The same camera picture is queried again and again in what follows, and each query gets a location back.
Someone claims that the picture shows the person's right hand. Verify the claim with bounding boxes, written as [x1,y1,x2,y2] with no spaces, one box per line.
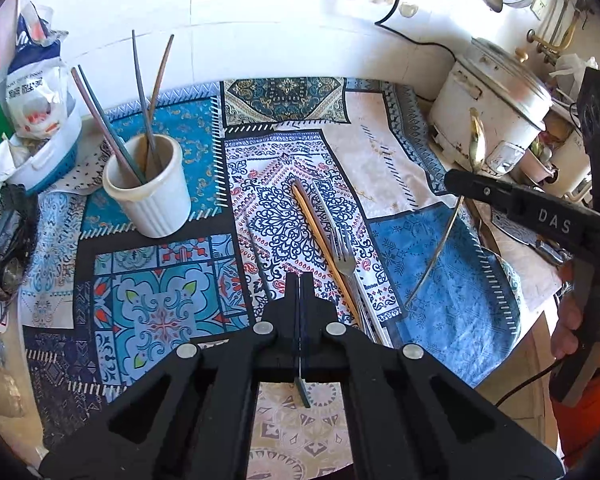
[552,262,588,361]

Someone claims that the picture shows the person's orange garment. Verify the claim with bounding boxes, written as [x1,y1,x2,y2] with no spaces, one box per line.
[552,365,600,471]

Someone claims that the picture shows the cream thermos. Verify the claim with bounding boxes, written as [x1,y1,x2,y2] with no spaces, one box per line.
[550,125,593,198]

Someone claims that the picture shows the brown chopstick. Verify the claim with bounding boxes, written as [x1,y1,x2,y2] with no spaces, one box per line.
[139,34,176,173]
[70,66,138,186]

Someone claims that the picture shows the translucent plastic bag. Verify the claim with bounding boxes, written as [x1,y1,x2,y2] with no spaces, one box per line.
[550,52,600,91]

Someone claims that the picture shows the white rice cooker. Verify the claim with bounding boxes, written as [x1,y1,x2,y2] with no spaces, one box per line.
[426,37,553,176]

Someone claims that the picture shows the steel chopstick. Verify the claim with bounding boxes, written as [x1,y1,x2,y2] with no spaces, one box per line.
[311,186,342,241]

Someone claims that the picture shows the golden spoon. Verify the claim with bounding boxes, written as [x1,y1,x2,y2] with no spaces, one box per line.
[405,107,487,310]

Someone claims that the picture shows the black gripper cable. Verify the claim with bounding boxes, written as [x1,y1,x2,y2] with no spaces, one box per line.
[494,360,563,407]

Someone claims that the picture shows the crumpled white paper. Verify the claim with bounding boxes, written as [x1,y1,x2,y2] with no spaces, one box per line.
[0,132,28,206]

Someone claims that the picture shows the white ceramic utensil holder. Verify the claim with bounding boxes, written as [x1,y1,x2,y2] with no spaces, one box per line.
[102,134,192,239]

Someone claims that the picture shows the white and blue basket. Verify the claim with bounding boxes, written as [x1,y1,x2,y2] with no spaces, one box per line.
[2,105,83,196]

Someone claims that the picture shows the white printed plastic bag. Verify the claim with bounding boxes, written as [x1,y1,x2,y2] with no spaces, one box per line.
[5,2,71,138]

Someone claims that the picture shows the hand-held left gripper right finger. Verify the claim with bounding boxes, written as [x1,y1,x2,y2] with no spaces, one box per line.
[301,272,564,480]

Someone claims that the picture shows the pink bowl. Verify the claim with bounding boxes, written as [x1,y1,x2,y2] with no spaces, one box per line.
[517,145,561,183]

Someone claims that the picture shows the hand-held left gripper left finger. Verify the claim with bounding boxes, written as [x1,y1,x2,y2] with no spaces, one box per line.
[39,272,301,480]

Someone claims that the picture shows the teal chopstick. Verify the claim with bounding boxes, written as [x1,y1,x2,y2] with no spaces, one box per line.
[131,31,162,173]
[247,217,312,409]
[77,65,148,186]

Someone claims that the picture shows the brass tap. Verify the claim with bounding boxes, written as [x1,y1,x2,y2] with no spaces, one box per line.
[526,10,581,66]

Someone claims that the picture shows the metal fork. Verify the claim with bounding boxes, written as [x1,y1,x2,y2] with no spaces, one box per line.
[292,181,368,333]

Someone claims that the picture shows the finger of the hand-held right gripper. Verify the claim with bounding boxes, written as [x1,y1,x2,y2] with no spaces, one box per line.
[444,169,519,216]

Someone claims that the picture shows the steel fork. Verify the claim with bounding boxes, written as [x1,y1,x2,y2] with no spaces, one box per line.
[328,225,383,343]

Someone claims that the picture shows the patchwork printed tablecloth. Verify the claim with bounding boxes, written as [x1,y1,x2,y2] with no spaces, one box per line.
[22,76,523,480]

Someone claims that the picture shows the yellow wooden chopstick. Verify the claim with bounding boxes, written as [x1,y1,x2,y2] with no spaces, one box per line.
[290,182,363,333]

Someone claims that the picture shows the white dotted cloth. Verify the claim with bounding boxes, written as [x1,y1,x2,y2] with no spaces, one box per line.
[60,137,126,196]

